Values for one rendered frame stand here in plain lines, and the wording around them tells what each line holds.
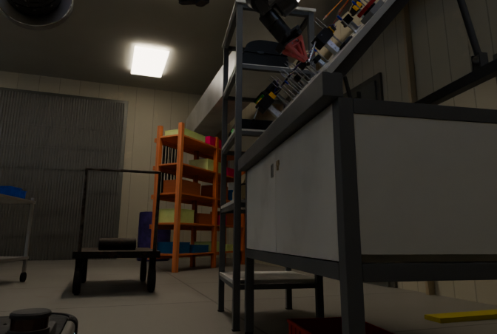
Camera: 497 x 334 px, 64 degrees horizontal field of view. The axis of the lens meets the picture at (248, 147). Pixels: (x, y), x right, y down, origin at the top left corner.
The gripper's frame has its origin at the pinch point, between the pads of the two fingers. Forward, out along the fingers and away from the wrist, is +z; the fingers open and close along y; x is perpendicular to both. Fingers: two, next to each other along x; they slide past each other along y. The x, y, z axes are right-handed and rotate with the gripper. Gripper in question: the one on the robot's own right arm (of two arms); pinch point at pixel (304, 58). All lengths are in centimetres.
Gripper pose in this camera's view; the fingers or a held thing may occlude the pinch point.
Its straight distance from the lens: 132.6
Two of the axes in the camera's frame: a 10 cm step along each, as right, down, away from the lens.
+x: -7.3, 5.8, -3.6
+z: 6.4, 7.7, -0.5
